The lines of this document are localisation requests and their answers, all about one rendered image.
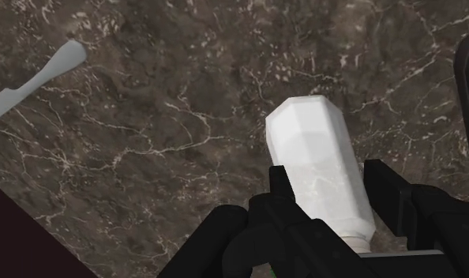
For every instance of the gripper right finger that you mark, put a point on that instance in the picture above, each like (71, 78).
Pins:
(423, 215)

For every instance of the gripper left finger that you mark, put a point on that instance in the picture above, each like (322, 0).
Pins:
(257, 238)

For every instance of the white faceted bottle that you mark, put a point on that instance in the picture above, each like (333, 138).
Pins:
(319, 161)

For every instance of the grey table knife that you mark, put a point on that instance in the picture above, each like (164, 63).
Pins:
(34, 81)

